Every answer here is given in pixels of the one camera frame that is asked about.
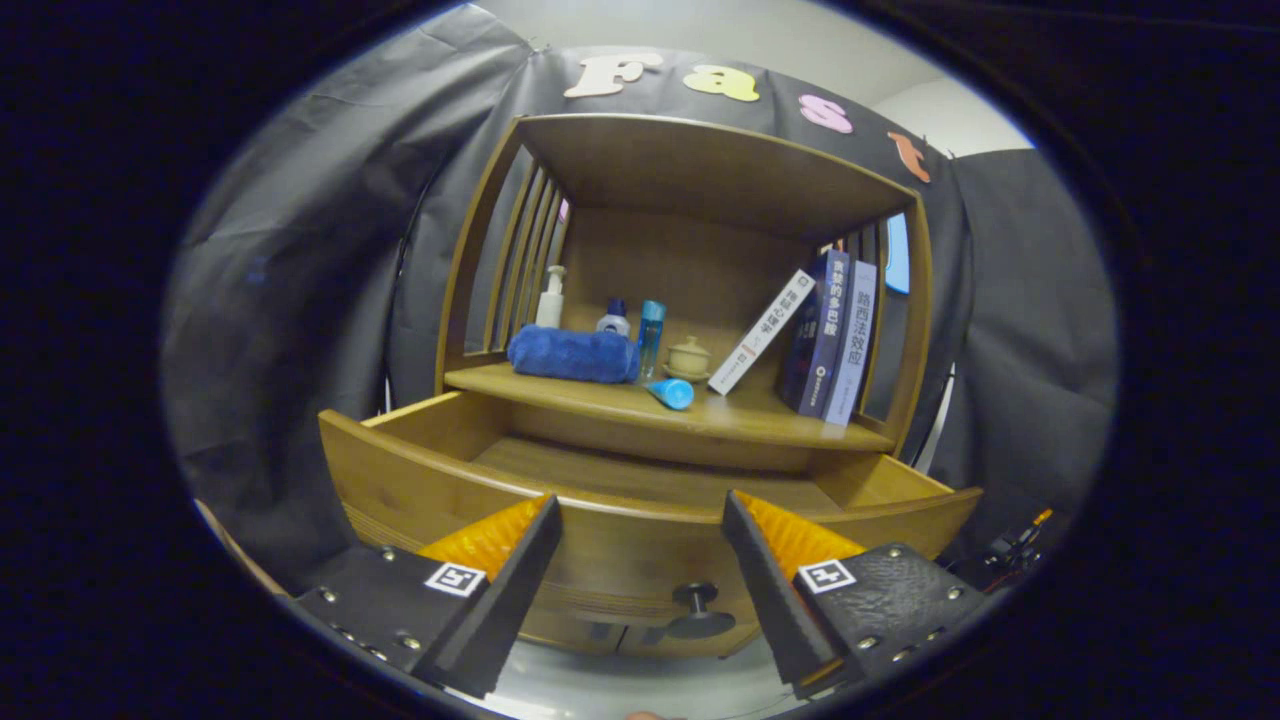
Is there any white book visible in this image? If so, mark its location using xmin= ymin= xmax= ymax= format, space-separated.
xmin=707 ymin=268 xmax=816 ymax=397

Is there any light purple book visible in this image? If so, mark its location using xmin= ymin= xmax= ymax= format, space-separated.
xmin=822 ymin=260 xmax=879 ymax=428

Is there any wooden cabinet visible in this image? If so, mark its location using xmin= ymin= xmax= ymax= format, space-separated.
xmin=435 ymin=112 xmax=933 ymax=661

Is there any beige lidded teacup with saucer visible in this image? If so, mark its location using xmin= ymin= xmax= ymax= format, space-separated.
xmin=662 ymin=336 xmax=713 ymax=384

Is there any dark blue book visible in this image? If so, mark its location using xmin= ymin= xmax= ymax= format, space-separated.
xmin=778 ymin=248 xmax=851 ymax=419

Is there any wooden countertop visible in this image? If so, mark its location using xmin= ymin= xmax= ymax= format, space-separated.
xmin=445 ymin=362 xmax=896 ymax=453

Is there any clear blue bottle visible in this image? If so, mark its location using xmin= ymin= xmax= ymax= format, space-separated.
xmin=637 ymin=300 xmax=667 ymax=381

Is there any black electronic device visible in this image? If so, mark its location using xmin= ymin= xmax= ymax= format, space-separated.
xmin=985 ymin=508 xmax=1056 ymax=571

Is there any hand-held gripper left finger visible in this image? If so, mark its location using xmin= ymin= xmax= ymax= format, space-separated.
xmin=295 ymin=492 xmax=564 ymax=701

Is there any white pump bottle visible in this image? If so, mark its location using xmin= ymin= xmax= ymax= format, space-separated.
xmin=535 ymin=265 xmax=567 ymax=330

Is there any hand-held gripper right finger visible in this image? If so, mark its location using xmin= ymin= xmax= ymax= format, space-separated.
xmin=722 ymin=490 xmax=991 ymax=699

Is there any folded blue towel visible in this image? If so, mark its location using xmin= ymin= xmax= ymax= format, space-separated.
xmin=507 ymin=324 xmax=641 ymax=385

